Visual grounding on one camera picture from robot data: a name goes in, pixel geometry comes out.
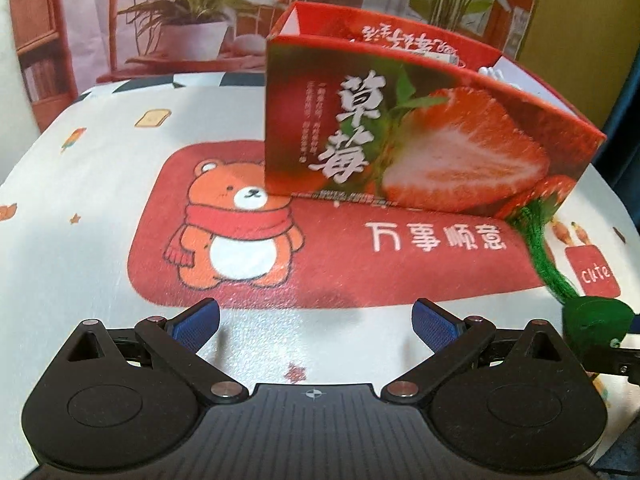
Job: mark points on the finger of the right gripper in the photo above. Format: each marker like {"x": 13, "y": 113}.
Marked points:
{"x": 620, "y": 359}

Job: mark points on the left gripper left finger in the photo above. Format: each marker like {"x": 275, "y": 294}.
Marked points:
{"x": 173, "y": 345}

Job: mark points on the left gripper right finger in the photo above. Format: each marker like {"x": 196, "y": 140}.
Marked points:
{"x": 456, "y": 345}

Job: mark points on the green tassel pompom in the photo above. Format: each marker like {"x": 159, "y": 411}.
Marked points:
{"x": 529, "y": 220}

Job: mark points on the printed room scene backdrop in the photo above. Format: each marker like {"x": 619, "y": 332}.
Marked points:
{"x": 64, "y": 47}

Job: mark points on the cartoon bear table mat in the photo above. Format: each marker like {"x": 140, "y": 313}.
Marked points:
{"x": 143, "y": 199}

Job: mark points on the red strawberry cardboard box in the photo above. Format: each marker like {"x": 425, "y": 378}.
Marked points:
{"x": 358, "y": 110}

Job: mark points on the white shipping label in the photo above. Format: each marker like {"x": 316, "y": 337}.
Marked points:
{"x": 446, "y": 53}

